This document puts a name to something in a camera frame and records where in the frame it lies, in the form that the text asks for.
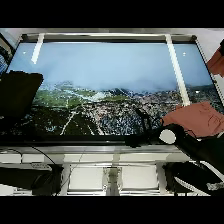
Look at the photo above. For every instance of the pink garment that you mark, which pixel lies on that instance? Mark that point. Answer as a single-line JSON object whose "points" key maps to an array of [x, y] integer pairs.
{"points": [[196, 117]]}

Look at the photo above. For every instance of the black garment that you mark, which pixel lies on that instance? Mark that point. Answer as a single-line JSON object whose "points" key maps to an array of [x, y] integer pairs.
{"points": [[18, 95]]}

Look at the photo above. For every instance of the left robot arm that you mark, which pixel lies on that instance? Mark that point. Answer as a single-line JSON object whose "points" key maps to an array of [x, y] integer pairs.
{"points": [[49, 182]]}

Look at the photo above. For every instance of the orange garment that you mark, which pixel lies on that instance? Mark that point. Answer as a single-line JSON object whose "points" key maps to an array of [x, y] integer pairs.
{"points": [[217, 64]]}

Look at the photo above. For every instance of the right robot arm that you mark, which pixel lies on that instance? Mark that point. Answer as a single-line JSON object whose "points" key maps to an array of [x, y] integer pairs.
{"points": [[195, 148]]}

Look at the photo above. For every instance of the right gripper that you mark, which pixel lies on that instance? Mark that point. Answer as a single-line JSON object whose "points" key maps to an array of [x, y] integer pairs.
{"points": [[140, 139]]}

